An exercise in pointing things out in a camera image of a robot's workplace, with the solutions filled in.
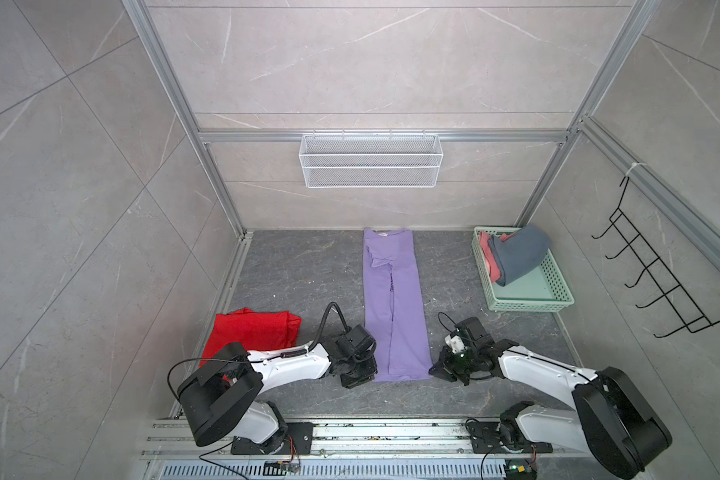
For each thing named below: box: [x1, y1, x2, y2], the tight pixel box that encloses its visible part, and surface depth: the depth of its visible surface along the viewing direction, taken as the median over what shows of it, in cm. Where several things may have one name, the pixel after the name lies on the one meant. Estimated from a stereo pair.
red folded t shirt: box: [199, 308, 302, 367], surface depth 93 cm
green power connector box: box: [505, 458, 537, 480], surface depth 72 cm
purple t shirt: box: [363, 228, 433, 383], surface depth 98 cm
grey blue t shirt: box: [491, 224, 550, 287], surface depth 103 cm
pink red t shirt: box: [479, 231, 517, 284], surface depth 103 cm
